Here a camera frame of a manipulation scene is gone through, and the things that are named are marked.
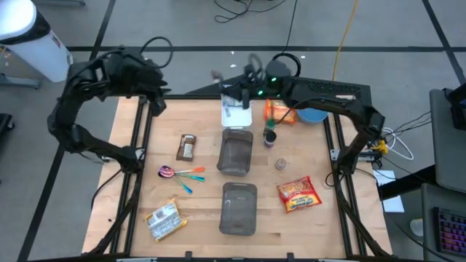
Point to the small glass jar brown lid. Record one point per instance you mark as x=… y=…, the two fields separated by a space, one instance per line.
x=280 y=164

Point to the blue bowl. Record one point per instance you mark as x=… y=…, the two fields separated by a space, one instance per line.
x=311 y=115

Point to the black perforated panel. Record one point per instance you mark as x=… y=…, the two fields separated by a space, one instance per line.
x=349 y=88

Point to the orange ramen noodle packet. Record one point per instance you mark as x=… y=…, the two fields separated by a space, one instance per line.
x=282 y=113

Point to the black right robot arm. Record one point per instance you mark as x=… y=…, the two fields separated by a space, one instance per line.
x=327 y=100

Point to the grey transparent plastic bin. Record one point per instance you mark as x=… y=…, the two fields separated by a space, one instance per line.
x=238 y=211
x=235 y=153

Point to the purple label garlic powder jar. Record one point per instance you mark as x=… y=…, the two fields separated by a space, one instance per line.
x=270 y=140

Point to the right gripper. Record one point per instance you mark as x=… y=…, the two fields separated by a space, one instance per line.
x=255 y=85

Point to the black box on desk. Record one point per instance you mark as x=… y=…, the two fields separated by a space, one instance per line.
x=458 y=109

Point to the backlit computer keyboard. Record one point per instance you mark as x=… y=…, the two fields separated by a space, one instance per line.
x=451 y=233

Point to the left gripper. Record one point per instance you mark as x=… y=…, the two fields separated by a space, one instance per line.
x=150 y=85

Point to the white computer mouse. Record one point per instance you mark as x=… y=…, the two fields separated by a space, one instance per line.
x=416 y=227

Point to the white paper sheet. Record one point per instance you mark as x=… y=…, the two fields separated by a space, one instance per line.
x=393 y=203

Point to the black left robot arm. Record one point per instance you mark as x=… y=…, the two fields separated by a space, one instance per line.
x=94 y=145

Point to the blue-grey food packet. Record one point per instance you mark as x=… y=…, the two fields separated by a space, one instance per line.
x=233 y=103

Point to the brown snack bar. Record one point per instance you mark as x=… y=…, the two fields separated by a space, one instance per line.
x=186 y=147

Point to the white plastic bin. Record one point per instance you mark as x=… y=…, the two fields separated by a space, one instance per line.
x=238 y=120

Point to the white trash can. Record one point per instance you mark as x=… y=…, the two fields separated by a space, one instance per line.
x=36 y=51

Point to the yellow white food packet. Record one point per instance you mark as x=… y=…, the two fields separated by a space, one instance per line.
x=164 y=220

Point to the red ramen noodle packet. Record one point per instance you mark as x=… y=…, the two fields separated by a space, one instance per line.
x=299 y=194

